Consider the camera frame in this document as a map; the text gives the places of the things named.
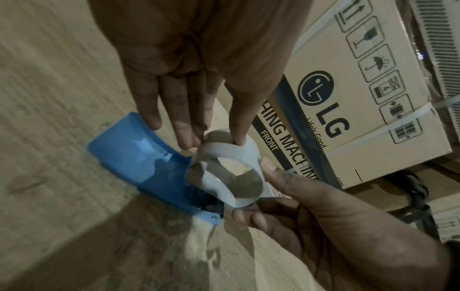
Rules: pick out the person's right hand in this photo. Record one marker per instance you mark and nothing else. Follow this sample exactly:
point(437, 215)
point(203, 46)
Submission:
point(352, 241)

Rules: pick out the person's left hand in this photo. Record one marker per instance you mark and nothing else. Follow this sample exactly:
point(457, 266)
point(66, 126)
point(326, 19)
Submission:
point(201, 42)

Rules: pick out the blue tape dispenser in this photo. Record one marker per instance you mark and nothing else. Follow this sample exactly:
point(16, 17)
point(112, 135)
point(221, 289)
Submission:
point(125, 142)

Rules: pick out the dark metal rack upright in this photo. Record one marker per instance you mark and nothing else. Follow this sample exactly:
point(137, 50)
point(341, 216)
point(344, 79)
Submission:
point(417, 184)

